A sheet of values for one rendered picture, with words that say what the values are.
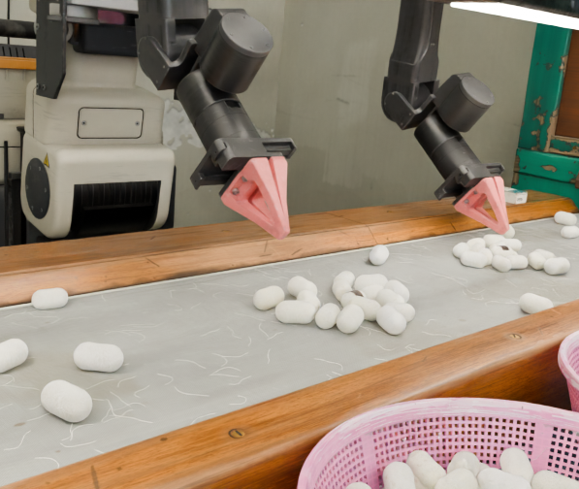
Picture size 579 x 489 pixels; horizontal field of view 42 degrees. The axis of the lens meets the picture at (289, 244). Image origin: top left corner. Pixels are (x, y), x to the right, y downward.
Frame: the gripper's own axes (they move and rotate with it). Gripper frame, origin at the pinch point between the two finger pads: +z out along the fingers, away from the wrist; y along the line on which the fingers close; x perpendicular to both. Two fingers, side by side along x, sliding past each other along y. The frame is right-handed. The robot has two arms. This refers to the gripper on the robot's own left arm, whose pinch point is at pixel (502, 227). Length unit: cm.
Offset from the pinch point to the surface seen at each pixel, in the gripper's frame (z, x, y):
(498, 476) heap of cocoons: 28, -21, -55
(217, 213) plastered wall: -119, 164, 100
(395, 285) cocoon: 7.6, -5.5, -34.4
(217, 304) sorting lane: 2, 2, -51
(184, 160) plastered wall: -135, 146, 81
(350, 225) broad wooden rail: -8.2, 7.4, -19.7
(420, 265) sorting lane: 2.5, 1.7, -19.1
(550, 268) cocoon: 10.2, -6.2, -7.2
